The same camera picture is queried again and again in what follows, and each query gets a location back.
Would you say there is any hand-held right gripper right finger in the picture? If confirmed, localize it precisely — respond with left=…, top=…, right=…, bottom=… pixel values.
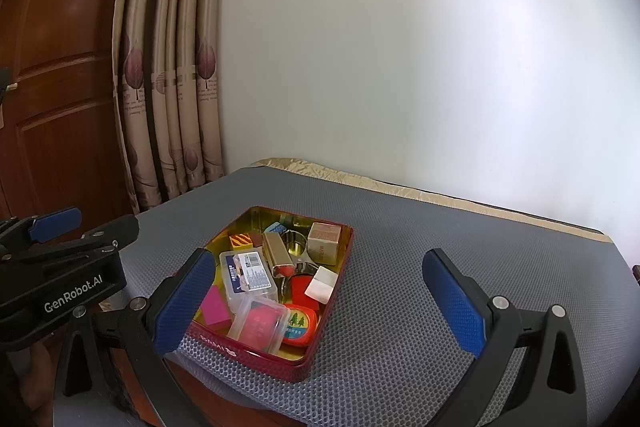
left=420, top=248, right=587, bottom=427

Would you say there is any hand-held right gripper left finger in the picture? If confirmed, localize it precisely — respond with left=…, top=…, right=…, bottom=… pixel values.
left=52, top=249, right=217, bottom=427

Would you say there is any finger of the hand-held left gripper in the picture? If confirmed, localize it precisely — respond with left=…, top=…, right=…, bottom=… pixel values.
left=0, top=207, right=83, bottom=264
left=30, top=214, right=140, bottom=265

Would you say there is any pink block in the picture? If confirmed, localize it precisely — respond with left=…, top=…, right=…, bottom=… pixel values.
left=199, top=284, right=233, bottom=333

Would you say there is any clear plastic box white label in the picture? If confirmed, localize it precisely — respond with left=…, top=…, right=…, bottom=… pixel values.
left=219, top=247, right=279, bottom=315

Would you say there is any clear box with red insert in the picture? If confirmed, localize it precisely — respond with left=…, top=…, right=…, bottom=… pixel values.
left=229, top=294, right=291, bottom=353

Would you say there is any gold metal case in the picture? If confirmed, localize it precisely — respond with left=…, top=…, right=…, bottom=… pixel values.
left=261, top=231, right=295, bottom=278

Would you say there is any red tin box gold inside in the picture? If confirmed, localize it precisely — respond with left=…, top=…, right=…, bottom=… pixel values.
left=186, top=206, right=355, bottom=384

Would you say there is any red block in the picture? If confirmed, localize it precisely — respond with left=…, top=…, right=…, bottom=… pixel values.
left=289, top=274, right=316, bottom=310

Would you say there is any orange round tape measure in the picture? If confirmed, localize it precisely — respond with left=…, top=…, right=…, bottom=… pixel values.
left=280, top=305, right=318, bottom=348

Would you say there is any silver metal opener tool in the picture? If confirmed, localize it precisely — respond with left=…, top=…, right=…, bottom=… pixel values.
left=272, top=214, right=321, bottom=295

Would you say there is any white zigzag patterned block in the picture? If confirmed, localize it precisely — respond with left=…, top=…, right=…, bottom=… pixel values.
left=305, top=267, right=337, bottom=305

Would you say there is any kraft cube box red label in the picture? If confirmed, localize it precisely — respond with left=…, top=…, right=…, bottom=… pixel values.
left=306, top=222, right=343, bottom=267

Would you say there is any grey mesh mat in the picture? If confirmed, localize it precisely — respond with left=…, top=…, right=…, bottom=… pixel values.
left=97, top=166, right=632, bottom=427

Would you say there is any brown wooden door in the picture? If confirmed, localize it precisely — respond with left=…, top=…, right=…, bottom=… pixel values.
left=0, top=0, right=151, bottom=228

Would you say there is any beige leaf print curtain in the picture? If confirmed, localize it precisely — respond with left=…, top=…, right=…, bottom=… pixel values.
left=112, top=0, right=231, bottom=214

